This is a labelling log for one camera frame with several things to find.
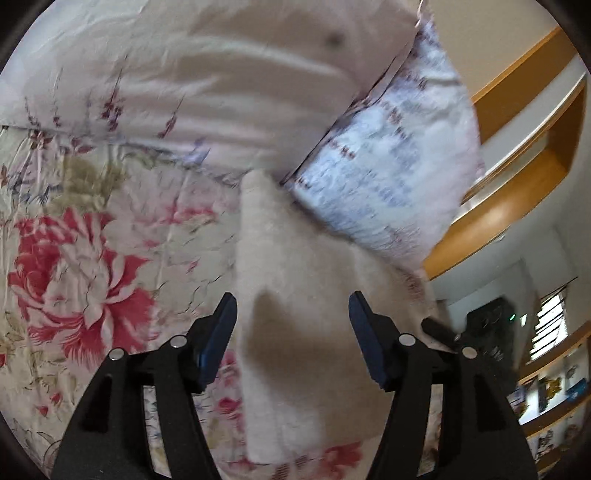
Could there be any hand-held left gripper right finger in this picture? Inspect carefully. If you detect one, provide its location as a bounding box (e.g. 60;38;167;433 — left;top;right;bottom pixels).
348;291;539;480

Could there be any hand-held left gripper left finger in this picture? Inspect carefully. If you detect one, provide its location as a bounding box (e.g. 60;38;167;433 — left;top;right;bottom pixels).
53;292;238;480

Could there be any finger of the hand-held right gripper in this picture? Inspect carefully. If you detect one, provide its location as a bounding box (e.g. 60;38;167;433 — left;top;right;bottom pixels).
421;318;465;352

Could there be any beige towel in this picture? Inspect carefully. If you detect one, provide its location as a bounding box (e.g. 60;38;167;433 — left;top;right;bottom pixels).
233;170;455;464

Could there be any wooden headboard with white panels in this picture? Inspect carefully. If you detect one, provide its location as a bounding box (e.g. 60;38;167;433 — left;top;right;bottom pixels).
422;25;589;280

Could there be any floral bed quilt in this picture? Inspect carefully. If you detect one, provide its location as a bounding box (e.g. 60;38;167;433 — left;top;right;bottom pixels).
0;124;444;480

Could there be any blue tree-print pillow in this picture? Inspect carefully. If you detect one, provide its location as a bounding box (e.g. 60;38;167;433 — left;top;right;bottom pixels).
281;14;485;271

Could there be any pink floral pillow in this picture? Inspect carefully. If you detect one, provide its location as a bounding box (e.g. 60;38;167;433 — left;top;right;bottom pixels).
0;0;430;188

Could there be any wooden wall shelf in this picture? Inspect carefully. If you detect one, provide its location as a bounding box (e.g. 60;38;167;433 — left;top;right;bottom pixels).
508;323;591;476

